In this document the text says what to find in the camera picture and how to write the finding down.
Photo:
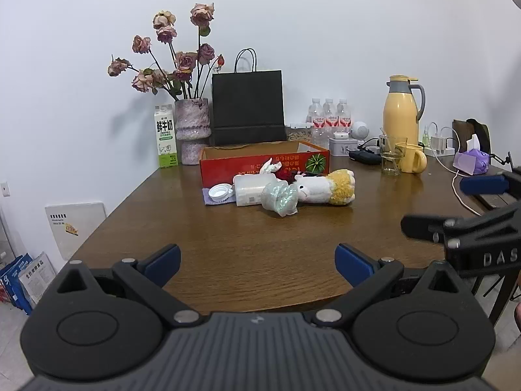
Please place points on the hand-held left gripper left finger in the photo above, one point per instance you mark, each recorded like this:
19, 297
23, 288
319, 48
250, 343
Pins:
163, 262

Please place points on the white blue printed package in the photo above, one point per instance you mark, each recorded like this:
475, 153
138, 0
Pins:
38, 283

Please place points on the yellow cup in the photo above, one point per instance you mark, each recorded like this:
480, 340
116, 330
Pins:
413, 159

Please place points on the red cardboard box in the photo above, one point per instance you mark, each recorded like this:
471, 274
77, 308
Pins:
240, 167

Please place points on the black paper bag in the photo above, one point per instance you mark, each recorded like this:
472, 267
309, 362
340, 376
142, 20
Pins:
248, 106

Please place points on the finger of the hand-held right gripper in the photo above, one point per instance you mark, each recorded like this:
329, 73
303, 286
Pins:
484, 185
419, 226

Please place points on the purple tissue pack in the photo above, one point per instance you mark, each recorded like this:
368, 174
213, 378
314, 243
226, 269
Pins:
470, 161

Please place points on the white wall socket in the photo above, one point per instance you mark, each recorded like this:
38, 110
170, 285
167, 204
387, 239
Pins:
4, 189

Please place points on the white tissue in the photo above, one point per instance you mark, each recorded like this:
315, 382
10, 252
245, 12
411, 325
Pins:
269, 167

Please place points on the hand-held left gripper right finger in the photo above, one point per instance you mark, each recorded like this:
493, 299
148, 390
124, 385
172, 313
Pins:
354, 269

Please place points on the white printed tin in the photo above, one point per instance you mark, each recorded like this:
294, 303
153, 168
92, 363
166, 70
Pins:
342, 147

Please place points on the white board with sticker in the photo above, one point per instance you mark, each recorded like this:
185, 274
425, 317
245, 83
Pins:
77, 228

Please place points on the white power strip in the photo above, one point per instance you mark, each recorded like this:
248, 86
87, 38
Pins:
441, 152

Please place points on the black clamp stand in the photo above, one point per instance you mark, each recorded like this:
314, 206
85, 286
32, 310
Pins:
504, 159

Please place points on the iridescent wrapper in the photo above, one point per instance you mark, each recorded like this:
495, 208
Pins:
281, 197

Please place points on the clear plastic container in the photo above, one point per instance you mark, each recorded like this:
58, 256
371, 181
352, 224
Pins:
250, 189

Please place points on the clear container of oats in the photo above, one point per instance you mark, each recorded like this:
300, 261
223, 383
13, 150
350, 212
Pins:
299, 131

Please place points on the red fuzzy ball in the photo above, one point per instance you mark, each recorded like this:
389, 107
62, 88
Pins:
287, 175

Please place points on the white green milk carton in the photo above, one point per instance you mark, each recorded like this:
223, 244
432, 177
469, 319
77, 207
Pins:
165, 138

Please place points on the dried pink rose bouquet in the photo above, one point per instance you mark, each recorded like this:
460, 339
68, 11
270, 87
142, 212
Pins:
202, 14

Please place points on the white ridged lid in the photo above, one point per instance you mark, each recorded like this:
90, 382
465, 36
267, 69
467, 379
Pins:
219, 192

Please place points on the white yellow plush toy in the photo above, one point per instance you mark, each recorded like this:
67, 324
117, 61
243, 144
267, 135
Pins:
321, 187

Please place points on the yellow thermos jug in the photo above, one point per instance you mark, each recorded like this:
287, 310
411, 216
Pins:
401, 110

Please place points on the purple cloth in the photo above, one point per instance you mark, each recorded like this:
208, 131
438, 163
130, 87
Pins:
206, 199

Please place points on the white round speaker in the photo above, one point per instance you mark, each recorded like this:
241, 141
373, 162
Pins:
360, 129

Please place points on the clear glass cup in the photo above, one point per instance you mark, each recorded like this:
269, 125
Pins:
388, 159

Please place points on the white earbuds case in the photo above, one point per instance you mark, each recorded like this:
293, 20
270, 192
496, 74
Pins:
341, 134

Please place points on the brown bag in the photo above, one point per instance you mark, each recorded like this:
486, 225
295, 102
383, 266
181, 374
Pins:
462, 130

